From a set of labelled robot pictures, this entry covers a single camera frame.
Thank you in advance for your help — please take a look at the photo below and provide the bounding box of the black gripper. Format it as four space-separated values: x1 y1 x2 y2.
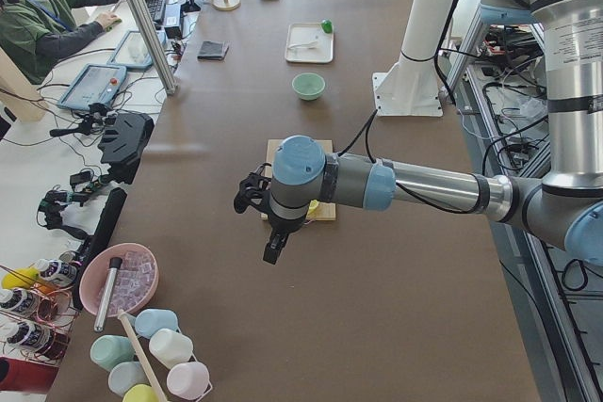
234 164 289 265

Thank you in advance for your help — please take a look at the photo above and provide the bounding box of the white ceramic spoon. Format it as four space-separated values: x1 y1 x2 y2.
286 40 319 51

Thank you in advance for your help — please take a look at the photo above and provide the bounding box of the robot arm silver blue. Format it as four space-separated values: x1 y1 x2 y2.
234 0 602 265

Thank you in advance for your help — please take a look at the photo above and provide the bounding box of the mint green bowl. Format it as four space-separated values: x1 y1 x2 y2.
291 72 326 101

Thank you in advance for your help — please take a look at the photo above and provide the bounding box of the pink bowl with ice cubes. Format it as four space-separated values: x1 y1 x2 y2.
79 243 159 317

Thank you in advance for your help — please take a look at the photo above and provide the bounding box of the lemon slice stack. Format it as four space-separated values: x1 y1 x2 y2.
306 200 319 217

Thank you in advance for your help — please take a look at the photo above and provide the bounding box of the wooden cutting board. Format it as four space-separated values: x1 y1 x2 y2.
266 138 336 224

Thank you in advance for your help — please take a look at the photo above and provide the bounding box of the white cup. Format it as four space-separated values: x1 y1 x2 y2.
149 329 193 369

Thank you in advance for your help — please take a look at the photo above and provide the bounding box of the light blue cup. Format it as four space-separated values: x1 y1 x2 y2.
135 308 179 339

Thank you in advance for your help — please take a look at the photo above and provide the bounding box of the silver metal tube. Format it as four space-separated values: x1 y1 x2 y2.
93 257 122 333

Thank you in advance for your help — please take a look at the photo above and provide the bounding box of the black long bar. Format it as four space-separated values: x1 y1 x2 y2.
72 187 127 311

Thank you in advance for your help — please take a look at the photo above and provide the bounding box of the pink cup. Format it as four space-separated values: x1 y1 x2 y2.
167 362 212 400

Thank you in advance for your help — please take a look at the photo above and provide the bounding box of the wooden cup rack stick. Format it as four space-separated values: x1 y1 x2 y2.
117 309 168 402

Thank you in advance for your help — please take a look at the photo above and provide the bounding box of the white rectangular tray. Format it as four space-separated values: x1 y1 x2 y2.
285 23 334 64

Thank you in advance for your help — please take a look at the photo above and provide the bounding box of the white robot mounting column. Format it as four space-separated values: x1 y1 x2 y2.
373 0 454 117

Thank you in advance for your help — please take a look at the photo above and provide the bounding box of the grey folded cloth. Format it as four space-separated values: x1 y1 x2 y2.
197 40 230 60

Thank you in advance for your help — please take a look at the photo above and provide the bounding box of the green round toy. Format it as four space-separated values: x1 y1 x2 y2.
320 20 334 34

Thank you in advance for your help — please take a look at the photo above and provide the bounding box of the mint green cup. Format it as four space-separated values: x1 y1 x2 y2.
90 335 135 372

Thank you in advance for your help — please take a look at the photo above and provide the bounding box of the yellow cup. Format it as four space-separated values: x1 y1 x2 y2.
122 384 158 402

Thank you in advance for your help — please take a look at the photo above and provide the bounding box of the pale blue grey cup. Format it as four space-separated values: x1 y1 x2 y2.
107 362 148 396

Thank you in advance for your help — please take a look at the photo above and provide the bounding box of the blue teach pendant far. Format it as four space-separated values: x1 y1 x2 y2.
107 30 153 71

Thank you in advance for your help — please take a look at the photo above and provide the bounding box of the blue teach pendant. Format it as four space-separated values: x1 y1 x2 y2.
57 64 127 111
107 30 153 71

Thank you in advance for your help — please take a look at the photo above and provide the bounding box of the blue teach pendant near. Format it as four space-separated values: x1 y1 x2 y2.
57 64 127 111

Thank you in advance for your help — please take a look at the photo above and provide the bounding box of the black keyboard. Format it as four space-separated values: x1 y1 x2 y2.
145 0 167 24

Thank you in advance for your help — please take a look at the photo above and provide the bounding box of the yellow lemon toy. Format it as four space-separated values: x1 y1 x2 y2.
1 267 39 289

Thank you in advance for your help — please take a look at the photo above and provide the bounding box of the person in green jacket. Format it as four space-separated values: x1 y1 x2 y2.
1 0 120 86

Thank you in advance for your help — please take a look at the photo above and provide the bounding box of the black plastic bracket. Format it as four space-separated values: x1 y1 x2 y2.
98 112 155 184

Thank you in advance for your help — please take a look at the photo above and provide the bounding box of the aluminium frame post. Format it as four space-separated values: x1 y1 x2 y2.
127 0 177 96

